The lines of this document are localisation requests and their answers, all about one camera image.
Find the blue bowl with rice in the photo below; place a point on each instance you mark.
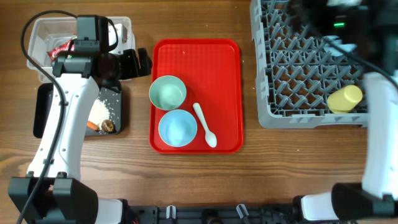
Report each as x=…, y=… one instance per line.
x=177, y=128

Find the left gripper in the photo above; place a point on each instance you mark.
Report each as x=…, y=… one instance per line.
x=132, y=70

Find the orange carrot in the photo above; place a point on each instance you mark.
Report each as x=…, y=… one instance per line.
x=92, y=126

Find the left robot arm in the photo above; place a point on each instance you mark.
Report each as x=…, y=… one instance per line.
x=51, y=191

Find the red snack wrapper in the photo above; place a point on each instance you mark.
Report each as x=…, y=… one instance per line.
x=67, y=46

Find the black square bin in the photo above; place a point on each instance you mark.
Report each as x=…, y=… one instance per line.
x=44, y=100

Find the yellow plastic cup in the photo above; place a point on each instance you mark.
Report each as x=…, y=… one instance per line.
x=345, y=99

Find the red plastic tray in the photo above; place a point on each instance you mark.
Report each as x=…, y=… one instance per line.
x=211, y=72

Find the green bowl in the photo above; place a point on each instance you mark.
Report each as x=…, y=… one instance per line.
x=167, y=92

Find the white plastic spoon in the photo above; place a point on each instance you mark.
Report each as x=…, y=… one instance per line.
x=210, y=137

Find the white rice pile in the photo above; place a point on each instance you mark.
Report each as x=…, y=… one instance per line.
x=101, y=110

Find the grey dishwasher rack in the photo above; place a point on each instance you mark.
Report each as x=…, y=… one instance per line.
x=297, y=72

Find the clear plastic bin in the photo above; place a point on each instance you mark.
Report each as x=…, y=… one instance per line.
x=51, y=32

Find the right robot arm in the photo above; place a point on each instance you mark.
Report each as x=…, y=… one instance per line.
x=372, y=27

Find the brown food scrap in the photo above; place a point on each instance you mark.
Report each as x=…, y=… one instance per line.
x=108, y=126

